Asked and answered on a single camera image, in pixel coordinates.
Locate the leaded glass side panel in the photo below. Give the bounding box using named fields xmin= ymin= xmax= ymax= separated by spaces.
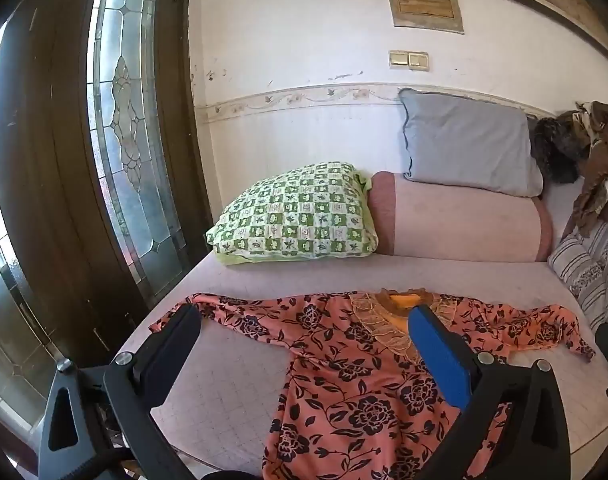
xmin=0 ymin=170 xmax=62 ymax=431

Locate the striped cushion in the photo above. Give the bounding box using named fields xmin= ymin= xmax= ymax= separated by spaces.
xmin=548 ymin=220 xmax=608 ymax=335

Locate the dark fuzzy cloth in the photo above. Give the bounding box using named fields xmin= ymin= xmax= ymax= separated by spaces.
xmin=528 ymin=112 xmax=592 ymax=185

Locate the grey-blue pillow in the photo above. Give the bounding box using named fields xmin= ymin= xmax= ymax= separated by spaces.
xmin=398 ymin=88 xmax=544 ymax=198

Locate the grey wall panel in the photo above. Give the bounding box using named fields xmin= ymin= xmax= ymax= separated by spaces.
xmin=385 ymin=0 xmax=465 ymax=35

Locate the bed with pink sheet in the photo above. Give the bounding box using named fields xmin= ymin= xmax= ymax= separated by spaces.
xmin=114 ymin=180 xmax=608 ymax=480

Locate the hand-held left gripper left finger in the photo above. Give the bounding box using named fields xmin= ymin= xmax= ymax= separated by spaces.
xmin=36 ymin=304 xmax=203 ymax=480

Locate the green checked pillow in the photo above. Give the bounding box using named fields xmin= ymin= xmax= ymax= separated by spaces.
xmin=205 ymin=161 xmax=379 ymax=266

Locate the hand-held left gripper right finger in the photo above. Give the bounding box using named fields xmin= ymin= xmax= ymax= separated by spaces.
xmin=408 ymin=304 xmax=572 ymax=480

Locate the pink bolster pillow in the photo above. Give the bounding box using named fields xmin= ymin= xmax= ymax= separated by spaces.
xmin=368 ymin=171 xmax=554 ymax=264

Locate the wooden door with leaded glass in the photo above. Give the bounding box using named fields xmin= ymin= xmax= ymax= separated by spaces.
xmin=0 ymin=0 xmax=215 ymax=367

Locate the gold light switch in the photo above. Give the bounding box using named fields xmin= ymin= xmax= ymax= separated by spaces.
xmin=389 ymin=50 xmax=431 ymax=71

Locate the orange floral shirt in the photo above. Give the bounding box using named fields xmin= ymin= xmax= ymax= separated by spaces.
xmin=149 ymin=287 xmax=597 ymax=480

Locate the brown crumpled cloth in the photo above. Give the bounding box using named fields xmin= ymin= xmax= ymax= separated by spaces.
xmin=571 ymin=101 xmax=608 ymax=239

